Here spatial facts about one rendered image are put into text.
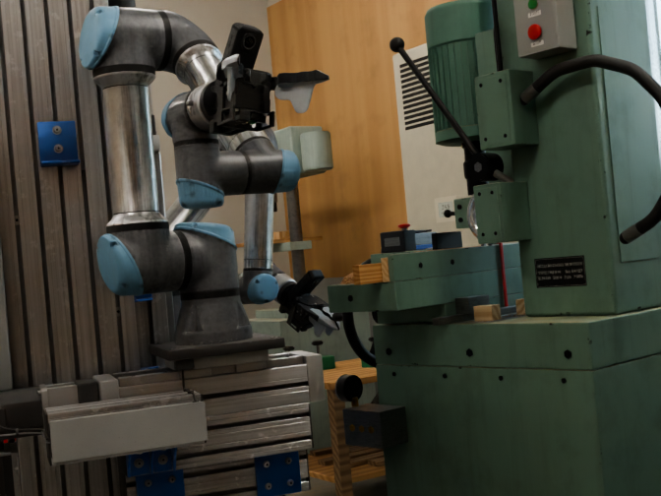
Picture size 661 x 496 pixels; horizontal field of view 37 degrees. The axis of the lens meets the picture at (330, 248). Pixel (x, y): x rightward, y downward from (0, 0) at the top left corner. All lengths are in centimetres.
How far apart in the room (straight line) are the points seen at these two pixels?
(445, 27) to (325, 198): 301
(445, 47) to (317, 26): 303
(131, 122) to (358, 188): 316
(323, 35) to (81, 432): 374
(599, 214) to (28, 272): 112
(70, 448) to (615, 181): 112
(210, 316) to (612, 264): 77
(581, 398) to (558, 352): 9
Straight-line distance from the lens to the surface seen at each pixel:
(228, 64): 139
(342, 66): 505
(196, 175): 161
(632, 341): 199
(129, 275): 181
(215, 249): 188
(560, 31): 197
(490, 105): 202
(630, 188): 203
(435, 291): 208
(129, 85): 187
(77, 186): 203
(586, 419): 190
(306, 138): 443
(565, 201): 201
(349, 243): 502
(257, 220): 250
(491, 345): 201
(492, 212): 200
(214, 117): 154
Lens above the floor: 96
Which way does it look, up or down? 1 degrees up
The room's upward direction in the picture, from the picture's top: 5 degrees counter-clockwise
